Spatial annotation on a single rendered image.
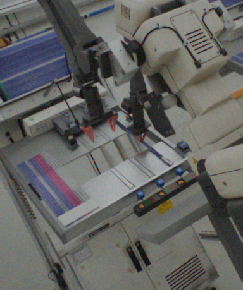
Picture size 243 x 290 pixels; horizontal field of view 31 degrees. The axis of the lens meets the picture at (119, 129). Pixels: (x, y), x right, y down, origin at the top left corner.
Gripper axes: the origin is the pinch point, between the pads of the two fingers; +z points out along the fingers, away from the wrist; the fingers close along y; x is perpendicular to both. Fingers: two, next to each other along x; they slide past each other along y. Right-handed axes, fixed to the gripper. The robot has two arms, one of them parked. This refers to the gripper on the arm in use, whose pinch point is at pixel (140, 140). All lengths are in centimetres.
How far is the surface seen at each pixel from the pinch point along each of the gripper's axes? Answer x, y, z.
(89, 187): 10.6, 36.5, 0.9
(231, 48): -34, -97, -1
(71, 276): 37, 63, 13
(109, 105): -30.2, -1.6, -5.0
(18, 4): -91, 13, -50
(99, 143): -12.9, 16.7, 0.9
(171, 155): 17.9, -4.6, 1.0
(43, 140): -35, 37, 1
